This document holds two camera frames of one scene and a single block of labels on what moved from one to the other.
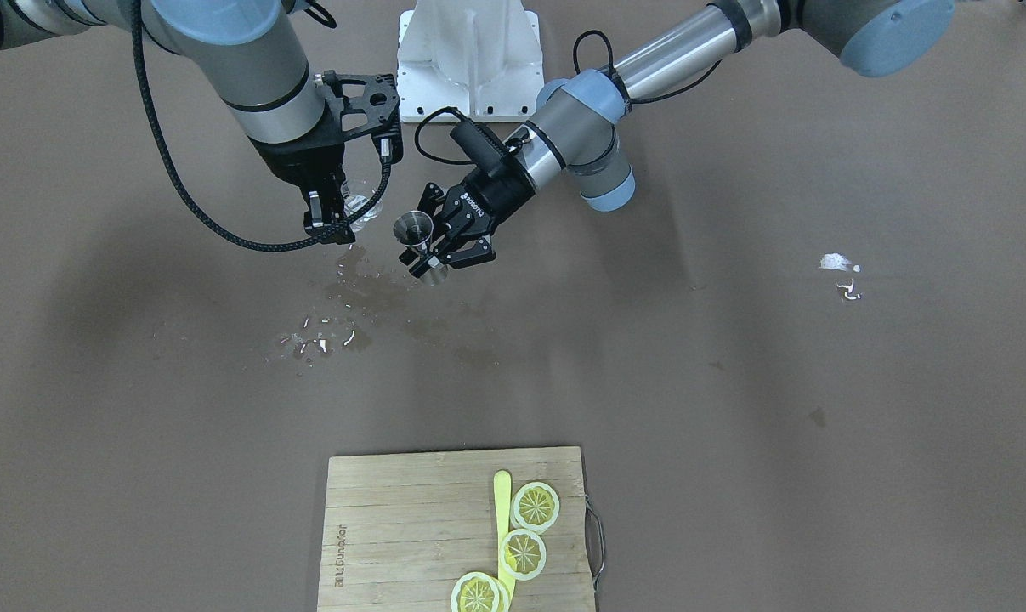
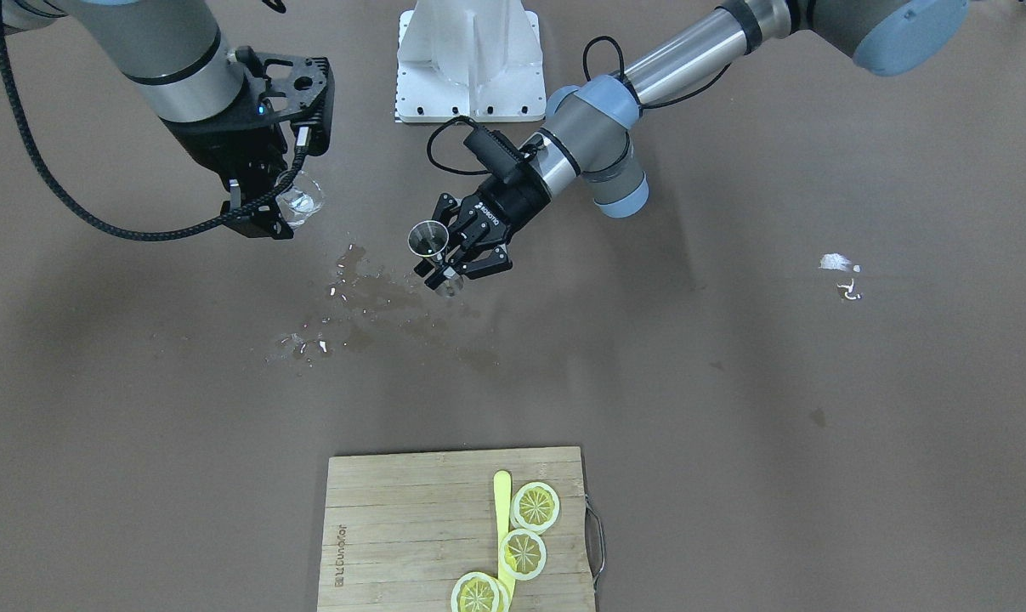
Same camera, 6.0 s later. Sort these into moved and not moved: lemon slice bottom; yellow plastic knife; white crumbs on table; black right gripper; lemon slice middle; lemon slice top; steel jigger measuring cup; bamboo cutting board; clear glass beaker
Moved: steel jigger measuring cup; clear glass beaker; black right gripper
Not moved: bamboo cutting board; lemon slice bottom; white crumbs on table; yellow plastic knife; lemon slice top; lemon slice middle
